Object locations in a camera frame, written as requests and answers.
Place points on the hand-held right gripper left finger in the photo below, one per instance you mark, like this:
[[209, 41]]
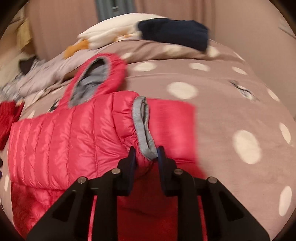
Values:
[[132, 160]]

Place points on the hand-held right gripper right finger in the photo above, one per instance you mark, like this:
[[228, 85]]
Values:
[[161, 158]]

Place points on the red down jacket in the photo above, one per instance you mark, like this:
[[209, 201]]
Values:
[[69, 139]]

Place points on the taupe polka dot bed sheet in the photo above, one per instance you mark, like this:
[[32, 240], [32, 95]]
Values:
[[219, 111]]

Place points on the taupe polka dot pillow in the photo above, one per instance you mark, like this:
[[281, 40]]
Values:
[[148, 47]]

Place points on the light grey quilt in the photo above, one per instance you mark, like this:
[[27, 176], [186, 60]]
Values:
[[46, 69]]

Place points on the navy folded garment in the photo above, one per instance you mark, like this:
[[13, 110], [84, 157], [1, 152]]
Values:
[[175, 32]]

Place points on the red knitted garment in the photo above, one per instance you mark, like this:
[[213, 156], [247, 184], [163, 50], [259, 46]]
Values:
[[8, 118]]

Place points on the white and orange plush toy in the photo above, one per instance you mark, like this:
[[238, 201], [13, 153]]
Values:
[[111, 30]]

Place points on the grey-blue metal frame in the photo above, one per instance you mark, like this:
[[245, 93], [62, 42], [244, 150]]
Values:
[[111, 8]]

